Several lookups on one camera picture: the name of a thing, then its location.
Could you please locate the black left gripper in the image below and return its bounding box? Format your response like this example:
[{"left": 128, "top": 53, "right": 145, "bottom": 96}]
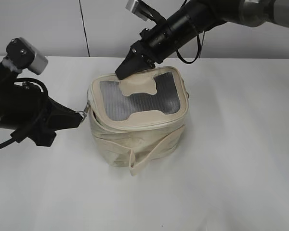
[{"left": 0, "top": 81, "right": 83, "bottom": 146}]

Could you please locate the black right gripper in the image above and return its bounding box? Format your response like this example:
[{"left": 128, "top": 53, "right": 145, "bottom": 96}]
[{"left": 115, "top": 9, "right": 207, "bottom": 80}]

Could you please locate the silver metal zipper pull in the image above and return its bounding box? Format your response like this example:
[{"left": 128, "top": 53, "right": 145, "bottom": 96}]
[{"left": 77, "top": 101, "right": 90, "bottom": 123}]

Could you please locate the cream canvas zipper bag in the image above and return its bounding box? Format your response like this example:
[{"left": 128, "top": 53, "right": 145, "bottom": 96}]
[{"left": 87, "top": 66, "right": 189, "bottom": 176}]

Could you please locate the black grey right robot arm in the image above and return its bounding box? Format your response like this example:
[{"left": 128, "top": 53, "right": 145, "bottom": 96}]
[{"left": 115, "top": 0, "right": 289, "bottom": 80}]

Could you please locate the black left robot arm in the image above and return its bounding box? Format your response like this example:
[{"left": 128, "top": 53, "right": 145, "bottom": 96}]
[{"left": 0, "top": 63, "right": 83, "bottom": 149}]

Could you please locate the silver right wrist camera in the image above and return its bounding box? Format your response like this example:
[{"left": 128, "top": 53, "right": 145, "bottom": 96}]
[{"left": 126, "top": 0, "right": 154, "bottom": 21}]

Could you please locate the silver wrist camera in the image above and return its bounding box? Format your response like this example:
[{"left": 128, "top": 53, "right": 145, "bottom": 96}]
[
  {"left": 126, "top": 0, "right": 154, "bottom": 21},
  {"left": 6, "top": 37, "right": 48, "bottom": 75}
]

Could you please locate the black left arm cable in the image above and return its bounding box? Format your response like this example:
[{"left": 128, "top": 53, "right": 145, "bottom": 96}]
[{"left": 0, "top": 78, "right": 50, "bottom": 153}]

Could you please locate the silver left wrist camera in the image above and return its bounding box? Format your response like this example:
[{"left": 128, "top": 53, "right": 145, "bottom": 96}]
[{"left": 6, "top": 37, "right": 48, "bottom": 75}]

